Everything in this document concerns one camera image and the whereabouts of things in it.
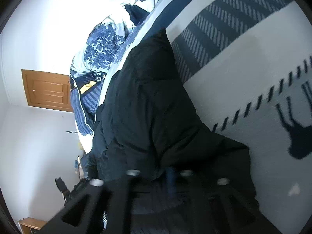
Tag brown wooden door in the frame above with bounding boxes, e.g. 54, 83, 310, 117
22, 69, 73, 112

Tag black large garment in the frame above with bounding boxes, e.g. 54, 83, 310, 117
89, 30, 255, 233

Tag blue white striped blanket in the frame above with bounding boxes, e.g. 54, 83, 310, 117
80, 0, 312, 234

